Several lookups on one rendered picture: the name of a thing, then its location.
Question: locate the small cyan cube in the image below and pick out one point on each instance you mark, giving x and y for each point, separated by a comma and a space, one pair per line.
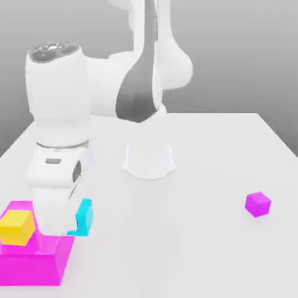
85, 214

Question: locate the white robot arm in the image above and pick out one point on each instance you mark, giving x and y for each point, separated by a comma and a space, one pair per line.
58, 93

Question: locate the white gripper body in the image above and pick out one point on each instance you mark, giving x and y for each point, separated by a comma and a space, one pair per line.
53, 209

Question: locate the small yellow cube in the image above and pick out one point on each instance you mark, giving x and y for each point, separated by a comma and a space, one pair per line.
16, 227

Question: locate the large magenta box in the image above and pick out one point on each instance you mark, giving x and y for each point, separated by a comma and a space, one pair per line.
30, 267

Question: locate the small purple cube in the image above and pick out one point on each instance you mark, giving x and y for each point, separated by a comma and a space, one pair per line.
258, 204

